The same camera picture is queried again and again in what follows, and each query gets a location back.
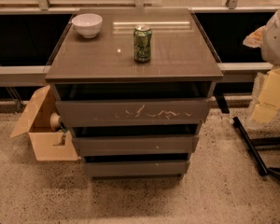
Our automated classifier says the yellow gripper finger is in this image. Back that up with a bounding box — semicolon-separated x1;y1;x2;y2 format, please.
243;26;266;49
245;67;280;129

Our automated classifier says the grey middle drawer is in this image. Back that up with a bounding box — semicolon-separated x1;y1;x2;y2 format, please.
73;135;199;157

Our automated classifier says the grey bottom drawer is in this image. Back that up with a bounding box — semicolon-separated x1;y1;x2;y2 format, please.
84;161;189;177

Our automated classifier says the grey drawer cabinet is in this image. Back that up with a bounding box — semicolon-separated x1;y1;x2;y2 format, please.
45;7;224;181

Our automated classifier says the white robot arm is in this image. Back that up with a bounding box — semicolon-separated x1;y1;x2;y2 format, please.
243;8;280;129

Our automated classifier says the green soda can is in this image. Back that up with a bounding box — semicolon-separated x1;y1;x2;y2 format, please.
133;24;152;63

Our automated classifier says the grey top drawer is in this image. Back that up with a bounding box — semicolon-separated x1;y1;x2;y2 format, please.
56;99;210;127

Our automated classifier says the white ceramic bowl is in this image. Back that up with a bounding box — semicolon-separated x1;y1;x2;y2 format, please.
72;13;103;38

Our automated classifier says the open cardboard box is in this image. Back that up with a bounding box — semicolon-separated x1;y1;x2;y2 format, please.
10;85;78;161

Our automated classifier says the black metal stand base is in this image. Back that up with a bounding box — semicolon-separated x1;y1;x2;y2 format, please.
232;116;280;185

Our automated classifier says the grey drawer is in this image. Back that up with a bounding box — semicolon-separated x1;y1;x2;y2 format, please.
56;99;210;127
84;161;189;177
73;135;199;157

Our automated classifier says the white round object in box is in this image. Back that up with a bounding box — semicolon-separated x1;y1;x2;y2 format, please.
49;113;61;132

